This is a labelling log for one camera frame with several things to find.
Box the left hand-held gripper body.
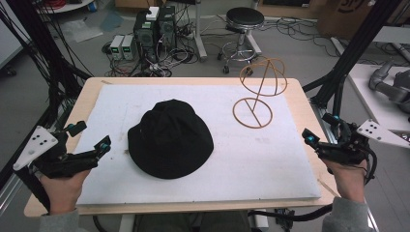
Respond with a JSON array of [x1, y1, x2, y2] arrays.
[[13, 126, 100, 179]]

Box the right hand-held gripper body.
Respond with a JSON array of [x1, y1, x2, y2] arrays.
[[315, 119, 410, 165]]

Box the wooden wire hat stand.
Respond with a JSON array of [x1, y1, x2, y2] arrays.
[[232, 57, 288, 130]]

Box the black bucket hat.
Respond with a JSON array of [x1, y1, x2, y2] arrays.
[[127, 99, 215, 180]]

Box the person's right hand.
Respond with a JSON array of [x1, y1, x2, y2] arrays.
[[322, 159, 368, 202]]

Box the person's left hand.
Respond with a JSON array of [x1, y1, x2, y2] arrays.
[[40, 169, 91, 216]]

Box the white side table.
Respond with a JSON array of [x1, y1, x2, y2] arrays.
[[347, 62, 410, 133]]

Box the white foam board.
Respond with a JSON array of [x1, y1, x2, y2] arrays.
[[75, 84, 322, 207]]

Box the grey bench power supply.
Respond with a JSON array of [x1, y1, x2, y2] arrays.
[[109, 34, 126, 61], [121, 34, 137, 61]]

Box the clear plastic sheet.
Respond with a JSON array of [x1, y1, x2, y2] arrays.
[[60, 18, 104, 44]]

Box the cardboard box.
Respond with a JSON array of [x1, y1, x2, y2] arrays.
[[316, 0, 410, 41]]

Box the blue sheet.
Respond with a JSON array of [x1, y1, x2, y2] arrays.
[[99, 10, 126, 33]]

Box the black computer tower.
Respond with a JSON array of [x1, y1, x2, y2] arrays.
[[157, 5, 177, 51], [132, 11, 160, 64]]

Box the white round table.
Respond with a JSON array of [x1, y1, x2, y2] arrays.
[[36, 0, 95, 15]]

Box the black round stool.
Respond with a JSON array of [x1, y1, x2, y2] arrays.
[[217, 7, 266, 75]]

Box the white box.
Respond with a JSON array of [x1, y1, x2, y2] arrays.
[[145, 6, 161, 22]]

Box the white desk leg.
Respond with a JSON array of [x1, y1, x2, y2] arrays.
[[192, 0, 209, 63]]

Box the black metal frame post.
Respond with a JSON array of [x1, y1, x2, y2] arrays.
[[0, 0, 95, 130], [303, 0, 402, 112]]

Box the black floor cables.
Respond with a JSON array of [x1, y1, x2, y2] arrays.
[[257, 15, 337, 59]]

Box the tangle of floor cables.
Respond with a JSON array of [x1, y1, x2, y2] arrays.
[[102, 30, 202, 78]]

